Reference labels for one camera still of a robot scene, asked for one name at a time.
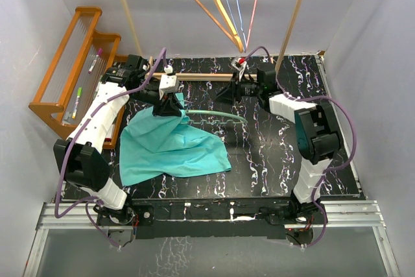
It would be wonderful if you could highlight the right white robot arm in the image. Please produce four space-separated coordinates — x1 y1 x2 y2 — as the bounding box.
215 58 343 223

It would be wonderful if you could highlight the aluminium rail frame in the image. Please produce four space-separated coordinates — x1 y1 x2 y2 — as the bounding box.
24 200 401 276

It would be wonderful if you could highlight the orange wooden tiered rack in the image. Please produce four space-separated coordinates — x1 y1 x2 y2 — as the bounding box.
29 6 127 139

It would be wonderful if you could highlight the purple cap marker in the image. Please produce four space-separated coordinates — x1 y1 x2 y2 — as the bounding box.
88 48 102 74

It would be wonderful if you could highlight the teal t shirt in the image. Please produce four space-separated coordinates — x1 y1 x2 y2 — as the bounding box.
119 107 231 186

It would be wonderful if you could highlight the wooden clothes rack frame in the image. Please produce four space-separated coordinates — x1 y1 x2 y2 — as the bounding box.
120 0 302 82

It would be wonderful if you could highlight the grey small block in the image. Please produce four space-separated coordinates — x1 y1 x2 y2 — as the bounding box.
62 112 73 125

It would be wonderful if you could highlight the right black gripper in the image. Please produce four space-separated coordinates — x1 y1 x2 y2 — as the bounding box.
213 72 262 106

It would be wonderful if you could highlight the green cap marker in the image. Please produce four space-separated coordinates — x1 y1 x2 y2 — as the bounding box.
71 87 82 119

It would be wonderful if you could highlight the blue wire hanger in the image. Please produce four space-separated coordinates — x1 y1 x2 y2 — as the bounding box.
225 0 247 52

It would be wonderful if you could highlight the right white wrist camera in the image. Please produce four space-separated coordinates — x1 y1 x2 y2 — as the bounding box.
231 57 247 81

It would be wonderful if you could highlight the red white eraser box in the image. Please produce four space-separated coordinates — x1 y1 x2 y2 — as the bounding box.
104 126 115 142

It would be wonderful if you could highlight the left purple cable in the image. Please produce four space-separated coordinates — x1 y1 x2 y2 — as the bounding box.
54 47 169 248

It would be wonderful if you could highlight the pink wire hanger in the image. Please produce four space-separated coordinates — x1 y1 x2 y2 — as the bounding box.
246 0 258 49

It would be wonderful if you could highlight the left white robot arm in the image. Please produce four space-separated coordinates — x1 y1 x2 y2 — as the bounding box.
53 53 183 224

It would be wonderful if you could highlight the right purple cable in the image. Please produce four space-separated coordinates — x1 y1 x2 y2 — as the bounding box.
243 45 358 248

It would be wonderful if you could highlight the green plastic hanger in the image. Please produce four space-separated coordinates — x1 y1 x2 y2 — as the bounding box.
185 110 248 125

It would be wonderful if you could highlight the purple cable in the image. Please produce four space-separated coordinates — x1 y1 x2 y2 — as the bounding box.
54 47 169 248
243 45 358 248

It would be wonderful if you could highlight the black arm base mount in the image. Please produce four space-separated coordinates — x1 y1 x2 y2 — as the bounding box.
93 197 324 239

